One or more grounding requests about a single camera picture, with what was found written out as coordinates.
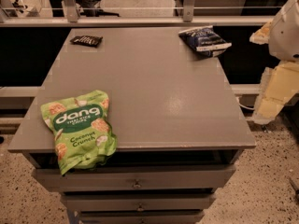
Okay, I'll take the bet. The middle drawer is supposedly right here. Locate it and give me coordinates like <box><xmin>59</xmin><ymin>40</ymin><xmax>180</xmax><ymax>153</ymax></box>
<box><xmin>61</xmin><ymin>193</ymin><xmax>216</xmax><ymax>212</ymax></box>

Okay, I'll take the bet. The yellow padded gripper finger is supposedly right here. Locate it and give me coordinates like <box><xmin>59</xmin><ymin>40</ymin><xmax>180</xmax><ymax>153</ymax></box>
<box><xmin>249</xmin><ymin>21</ymin><xmax>272</xmax><ymax>45</ymax></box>
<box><xmin>252</xmin><ymin>61</ymin><xmax>299</xmax><ymax>125</ymax></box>

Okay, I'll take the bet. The drawer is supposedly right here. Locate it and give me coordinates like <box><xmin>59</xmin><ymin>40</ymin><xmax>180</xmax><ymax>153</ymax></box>
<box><xmin>61</xmin><ymin>193</ymin><xmax>216</xmax><ymax>212</ymax></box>
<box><xmin>79</xmin><ymin>210</ymin><xmax>204</xmax><ymax>224</ymax></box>
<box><xmin>32</xmin><ymin>165</ymin><xmax>235</xmax><ymax>192</ymax></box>

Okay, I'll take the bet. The grey metal railing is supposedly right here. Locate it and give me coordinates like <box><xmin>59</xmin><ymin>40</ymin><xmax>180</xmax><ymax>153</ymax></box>
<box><xmin>0</xmin><ymin>0</ymin><xmax>282</xmax><ymax>27</ymax></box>

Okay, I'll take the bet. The blue chip bag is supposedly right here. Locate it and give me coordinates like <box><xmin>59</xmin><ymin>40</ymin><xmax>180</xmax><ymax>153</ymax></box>
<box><xmin>178</xmin><ymin>25</ymin><xmax>232</xmax><ymax>58</ymax></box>

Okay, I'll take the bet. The grey drawer cabinet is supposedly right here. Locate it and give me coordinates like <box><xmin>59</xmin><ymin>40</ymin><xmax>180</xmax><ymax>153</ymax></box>
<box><xmin>7</xmin><ymin>26</ymin><xmax>257</xmax><ymax>224</ymax></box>

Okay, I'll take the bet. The top drawer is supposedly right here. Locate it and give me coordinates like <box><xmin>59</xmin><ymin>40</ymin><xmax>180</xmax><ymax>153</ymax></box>
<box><xmin>32</xmin><ymin>165</ymin><xmax>235</xmax><ymax>192</ymax></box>

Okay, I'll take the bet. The rxbar chocolate bar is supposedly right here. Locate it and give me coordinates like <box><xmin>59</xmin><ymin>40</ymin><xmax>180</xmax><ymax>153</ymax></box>
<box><xmin>70</xmin><ymin>35</ymin><xmax>103</xmax><ymax>48</ymax></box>

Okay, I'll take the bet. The bottom drawer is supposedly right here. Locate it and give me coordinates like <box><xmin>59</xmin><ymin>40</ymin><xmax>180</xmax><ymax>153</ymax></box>
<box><xmin>79</xmin><ymin>210</ymin><xmax>204</xmax><ymax>224</ymax></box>

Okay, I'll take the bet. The green dang chips bag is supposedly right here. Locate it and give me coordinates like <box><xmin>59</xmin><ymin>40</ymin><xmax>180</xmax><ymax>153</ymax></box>
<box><xmin>40</xmin><ymin>90</ymin><xmax>117</xmax><ymax>175</ymax></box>

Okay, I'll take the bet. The white cable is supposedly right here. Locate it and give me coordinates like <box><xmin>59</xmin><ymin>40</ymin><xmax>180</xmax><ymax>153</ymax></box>
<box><xmin>236</xmin><ymin>96</ymin><xmax>256</xmax><ymax>111</ymax></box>

